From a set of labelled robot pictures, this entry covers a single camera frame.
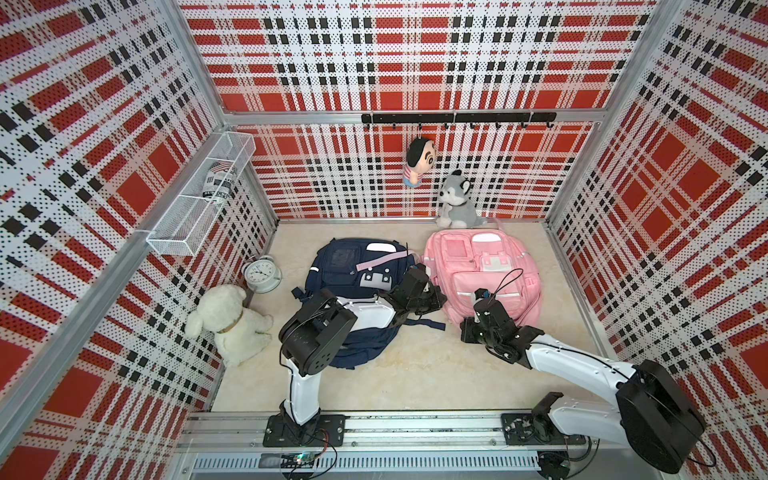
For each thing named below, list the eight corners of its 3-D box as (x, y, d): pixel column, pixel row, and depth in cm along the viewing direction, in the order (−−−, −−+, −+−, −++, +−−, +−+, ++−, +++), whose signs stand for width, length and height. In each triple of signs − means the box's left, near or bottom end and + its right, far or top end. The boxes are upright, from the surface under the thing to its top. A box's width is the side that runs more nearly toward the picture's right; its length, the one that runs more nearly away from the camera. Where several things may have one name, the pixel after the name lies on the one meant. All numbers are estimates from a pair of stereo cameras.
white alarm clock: (255, 300, 100) (250, 293, 97) (245, 272, 107) (240, 265, 104) (287, 285, 104) (283, 277, 100) (275, 259, 111) (271, 251, 108)
